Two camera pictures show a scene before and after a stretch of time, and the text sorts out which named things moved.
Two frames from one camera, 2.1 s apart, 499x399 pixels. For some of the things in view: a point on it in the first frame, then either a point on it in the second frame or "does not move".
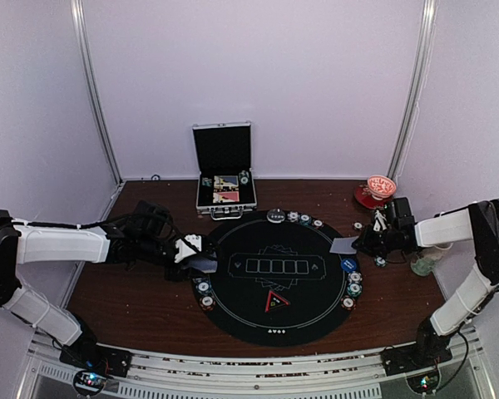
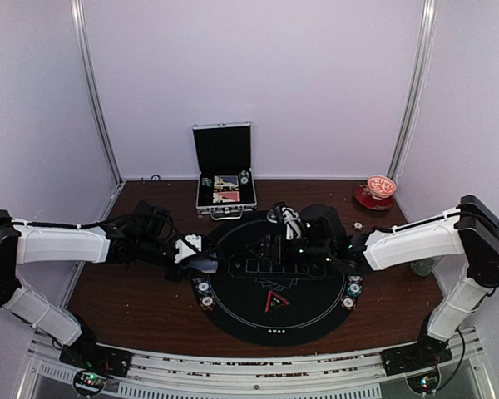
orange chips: [207, 302] does not move
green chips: [354, 289] does not move
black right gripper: [363, 244] → [279, 239]
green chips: [203, 286] does not move
